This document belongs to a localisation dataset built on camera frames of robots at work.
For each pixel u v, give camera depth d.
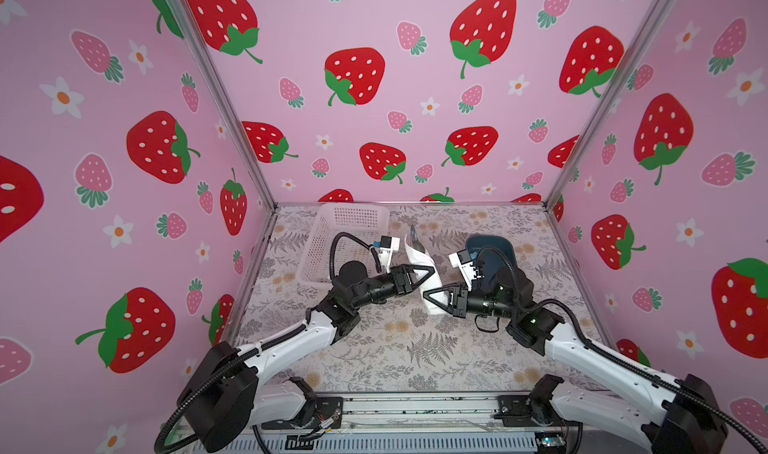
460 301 0.61
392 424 0.73
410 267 0.67
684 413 0.40
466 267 0.65
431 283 0.66
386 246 0.68
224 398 0.41
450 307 0.64
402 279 0.62
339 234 0.62
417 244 0.67
